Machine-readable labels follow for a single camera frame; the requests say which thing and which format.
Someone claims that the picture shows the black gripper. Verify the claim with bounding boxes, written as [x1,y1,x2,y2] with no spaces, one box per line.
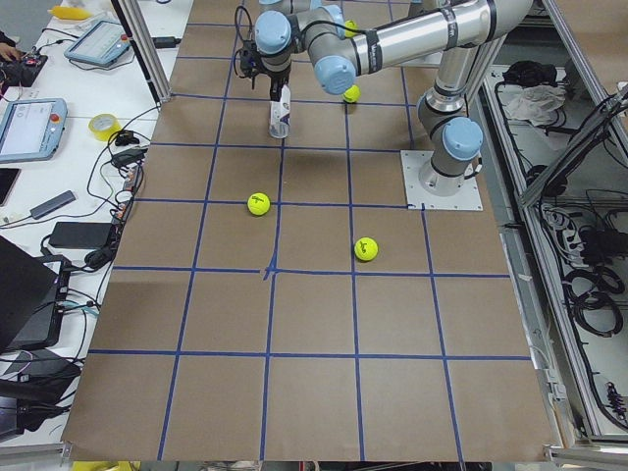
[269,71,289,102]

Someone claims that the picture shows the tennis ball can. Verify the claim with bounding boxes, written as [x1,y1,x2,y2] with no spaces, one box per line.
[269,85,291,139]

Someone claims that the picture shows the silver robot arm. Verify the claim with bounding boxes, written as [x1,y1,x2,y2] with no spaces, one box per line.
[257,0,344,24]
[253,1,531,181]

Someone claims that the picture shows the far tennis ball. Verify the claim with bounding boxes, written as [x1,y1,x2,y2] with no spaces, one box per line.
[342,84,361,104]

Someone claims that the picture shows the tennis ball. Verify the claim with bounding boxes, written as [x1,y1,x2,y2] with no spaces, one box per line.
[344,20,358,38]
[246,192,271,216]
[342,84,361,104]
[353,236,379,262]

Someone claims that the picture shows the farthest tennis ball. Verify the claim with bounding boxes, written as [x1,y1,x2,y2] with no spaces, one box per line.
[344,20,358,38]

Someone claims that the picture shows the middle tennis ball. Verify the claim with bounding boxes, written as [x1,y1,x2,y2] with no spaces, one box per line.
[246,192,271,216]

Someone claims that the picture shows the near tennis ball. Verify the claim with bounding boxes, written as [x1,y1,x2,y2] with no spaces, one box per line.
[353,236,379,262]

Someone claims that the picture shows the far teach pendant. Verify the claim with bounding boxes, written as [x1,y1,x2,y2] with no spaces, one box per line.
[64,20,131,69]

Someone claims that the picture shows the teach pendant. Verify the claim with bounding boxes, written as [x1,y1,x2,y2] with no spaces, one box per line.
[64,20,131,69]
[1,98,68,164]

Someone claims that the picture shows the yellow tape roll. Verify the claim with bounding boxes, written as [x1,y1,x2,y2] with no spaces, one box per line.
[88,113,122,141]

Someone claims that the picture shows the grey usb hub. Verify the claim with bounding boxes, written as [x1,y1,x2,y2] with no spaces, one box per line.
[29,190,76,220]

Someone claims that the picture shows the near teach pendant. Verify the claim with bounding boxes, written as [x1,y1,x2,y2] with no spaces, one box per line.
[1,98,68,164]

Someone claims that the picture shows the white crumpled cloth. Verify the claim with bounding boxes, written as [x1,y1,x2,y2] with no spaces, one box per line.
[504,85,566,127]

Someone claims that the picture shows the black power adapter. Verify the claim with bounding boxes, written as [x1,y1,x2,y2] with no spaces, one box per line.
[49,222,113,249]

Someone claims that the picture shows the black laptop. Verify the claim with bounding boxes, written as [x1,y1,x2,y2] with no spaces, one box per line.
[1,237,70,353]

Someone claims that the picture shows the aluminium frame post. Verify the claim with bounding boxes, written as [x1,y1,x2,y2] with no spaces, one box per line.
[111,0,172,105]

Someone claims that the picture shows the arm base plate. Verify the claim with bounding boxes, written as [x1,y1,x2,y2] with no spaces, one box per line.
[400,150,483,212]

